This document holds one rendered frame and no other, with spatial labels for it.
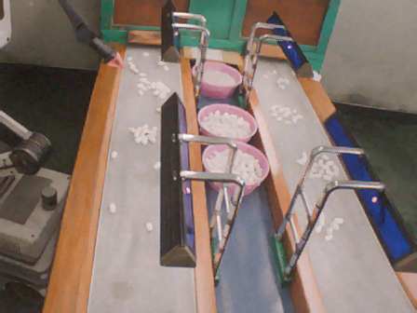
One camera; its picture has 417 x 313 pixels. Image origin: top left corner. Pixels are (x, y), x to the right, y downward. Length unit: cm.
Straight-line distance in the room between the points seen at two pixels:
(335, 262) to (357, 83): 252
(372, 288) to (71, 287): 93
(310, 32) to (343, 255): 151
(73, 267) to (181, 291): 32
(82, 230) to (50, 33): 243
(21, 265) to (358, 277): 127
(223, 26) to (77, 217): 152
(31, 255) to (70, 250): 51
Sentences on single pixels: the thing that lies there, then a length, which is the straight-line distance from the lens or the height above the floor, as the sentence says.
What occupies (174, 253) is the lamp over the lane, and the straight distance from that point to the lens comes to 91.
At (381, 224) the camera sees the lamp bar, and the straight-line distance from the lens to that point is 119.
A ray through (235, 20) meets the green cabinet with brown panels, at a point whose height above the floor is 97.
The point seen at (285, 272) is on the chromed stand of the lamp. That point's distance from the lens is 142.
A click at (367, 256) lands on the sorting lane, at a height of 74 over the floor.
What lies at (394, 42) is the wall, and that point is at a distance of 378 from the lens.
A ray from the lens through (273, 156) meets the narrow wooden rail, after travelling 178.
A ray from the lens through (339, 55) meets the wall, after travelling 366.
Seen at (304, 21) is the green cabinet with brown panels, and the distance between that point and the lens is 262.
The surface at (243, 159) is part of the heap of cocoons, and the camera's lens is 176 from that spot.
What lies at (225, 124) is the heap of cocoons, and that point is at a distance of 194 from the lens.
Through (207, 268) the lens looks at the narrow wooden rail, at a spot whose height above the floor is 76.
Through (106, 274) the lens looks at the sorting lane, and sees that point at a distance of 130.
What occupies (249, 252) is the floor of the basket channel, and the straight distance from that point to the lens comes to 150.
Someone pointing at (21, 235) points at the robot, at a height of 47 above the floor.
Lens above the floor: 179
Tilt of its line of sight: 36 degrees down
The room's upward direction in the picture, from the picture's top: 7 degrees clockwise
